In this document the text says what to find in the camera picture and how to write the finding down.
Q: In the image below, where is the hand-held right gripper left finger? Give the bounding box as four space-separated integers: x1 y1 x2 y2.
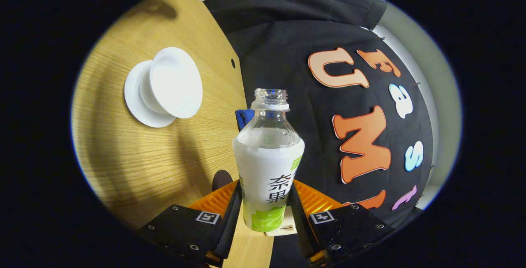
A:
138 180 243 268

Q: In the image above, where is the blue towel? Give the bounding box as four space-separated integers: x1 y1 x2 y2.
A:
235 109 255 132

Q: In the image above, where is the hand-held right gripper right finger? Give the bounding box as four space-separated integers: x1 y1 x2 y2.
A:
288 180 395 266

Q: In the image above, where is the white green label water bottle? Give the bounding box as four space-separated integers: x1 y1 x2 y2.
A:
232 88 305 233

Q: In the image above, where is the white saucer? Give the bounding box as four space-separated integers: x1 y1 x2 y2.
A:
124 60 177 128

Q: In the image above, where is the white toaster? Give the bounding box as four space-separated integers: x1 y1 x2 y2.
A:
265 206 297 237

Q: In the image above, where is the white teacup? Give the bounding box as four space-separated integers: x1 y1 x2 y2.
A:
140 47 203 119

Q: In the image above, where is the dark brown round coaster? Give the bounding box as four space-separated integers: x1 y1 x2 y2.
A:
212 169 234 192

